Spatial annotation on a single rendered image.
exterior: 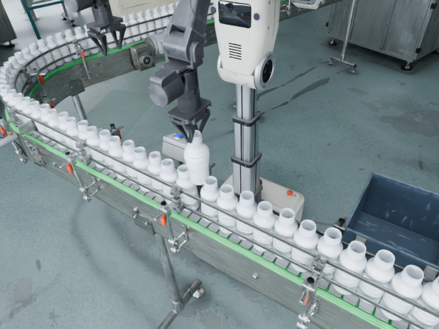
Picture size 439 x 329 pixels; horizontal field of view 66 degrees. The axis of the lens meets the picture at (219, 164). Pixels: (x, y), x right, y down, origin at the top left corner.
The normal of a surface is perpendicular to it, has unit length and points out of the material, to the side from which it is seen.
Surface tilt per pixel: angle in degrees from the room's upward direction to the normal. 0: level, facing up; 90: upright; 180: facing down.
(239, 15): 90
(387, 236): 0
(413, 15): 90
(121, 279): 0
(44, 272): 0
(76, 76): 90
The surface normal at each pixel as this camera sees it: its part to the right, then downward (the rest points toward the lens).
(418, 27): -0.81, 0.44
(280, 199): -0.05, -0.76
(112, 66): 0.61, 0.49
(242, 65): -0.57, 0.56
